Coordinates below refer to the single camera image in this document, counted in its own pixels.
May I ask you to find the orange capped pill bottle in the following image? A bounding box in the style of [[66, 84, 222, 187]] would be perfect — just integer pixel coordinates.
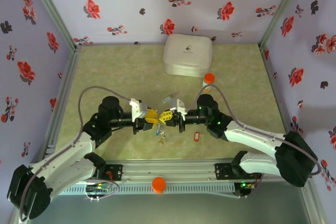
[[202, 73, 215, 93]]

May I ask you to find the orange round cap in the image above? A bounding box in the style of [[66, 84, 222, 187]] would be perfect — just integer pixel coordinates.
[[152, 176, 166, 195]]

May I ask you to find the white square lidded box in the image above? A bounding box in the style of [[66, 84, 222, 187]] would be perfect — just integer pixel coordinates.
[[163, 34, 213, 77]]

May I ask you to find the small electronics board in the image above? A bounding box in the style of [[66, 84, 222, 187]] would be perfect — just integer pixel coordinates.
[[86, 181, 111, 200], [234, 180, 257, 199]]

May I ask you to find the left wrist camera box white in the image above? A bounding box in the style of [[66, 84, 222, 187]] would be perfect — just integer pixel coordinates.
[[130, 98, 148, 120]]

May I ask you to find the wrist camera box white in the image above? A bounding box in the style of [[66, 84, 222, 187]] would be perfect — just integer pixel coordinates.
[[130, 98, 148, 120], [170, 98, 188, 116]]

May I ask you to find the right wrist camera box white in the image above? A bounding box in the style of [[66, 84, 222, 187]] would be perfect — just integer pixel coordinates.
[[170, 98, 188, 116]]

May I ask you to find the aluminium frame rail long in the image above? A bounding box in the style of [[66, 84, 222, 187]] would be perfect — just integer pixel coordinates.
[[28, 158, 313, 183]]

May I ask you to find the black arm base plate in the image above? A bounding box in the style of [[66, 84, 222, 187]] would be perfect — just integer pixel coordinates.
[[96, 164, 123, 182], [214, 163, 263, 180]]

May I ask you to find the grey base cable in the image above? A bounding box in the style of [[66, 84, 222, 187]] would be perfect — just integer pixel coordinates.
[[233, 171, 265, 198], [85, 167, 120, 201]]

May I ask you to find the aluminium side rail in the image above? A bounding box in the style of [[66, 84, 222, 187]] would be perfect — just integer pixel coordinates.
[[43, 45, 82, 156]]

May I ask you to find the white slotted cable duct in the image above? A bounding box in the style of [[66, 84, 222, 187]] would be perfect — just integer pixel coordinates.
[[56, 183, 236, 195]]

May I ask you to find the aluminium corner post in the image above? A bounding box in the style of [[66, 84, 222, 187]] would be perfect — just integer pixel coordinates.
[[259, 0, 308, 48], [24, 0, 79, 50]]

